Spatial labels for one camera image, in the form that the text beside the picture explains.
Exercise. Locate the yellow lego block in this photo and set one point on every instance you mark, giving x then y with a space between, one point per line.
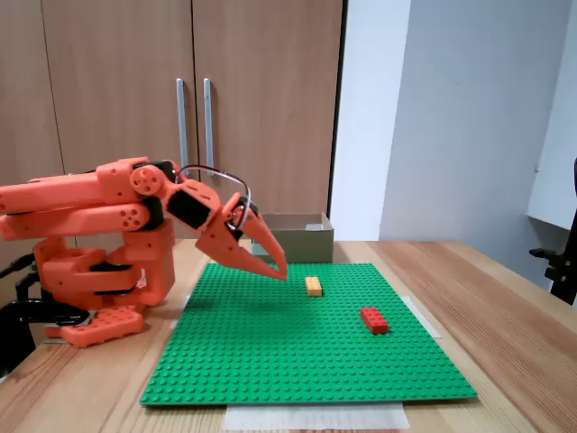
314 287

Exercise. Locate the cardboard box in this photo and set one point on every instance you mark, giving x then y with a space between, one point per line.
306 245

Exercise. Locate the green lego baseplate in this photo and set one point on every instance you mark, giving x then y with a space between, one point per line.
293 352

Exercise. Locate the red lego block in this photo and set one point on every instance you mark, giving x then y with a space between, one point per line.
375 320

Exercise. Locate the translucent tape strip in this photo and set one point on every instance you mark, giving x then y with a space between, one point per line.
174 323
315 417
428 322

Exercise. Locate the wooden cabinet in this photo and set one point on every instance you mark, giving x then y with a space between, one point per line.
112 67

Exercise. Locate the black table clamp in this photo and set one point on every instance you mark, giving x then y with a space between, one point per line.
27 313

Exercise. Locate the black stand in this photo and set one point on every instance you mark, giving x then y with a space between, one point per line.
563 275

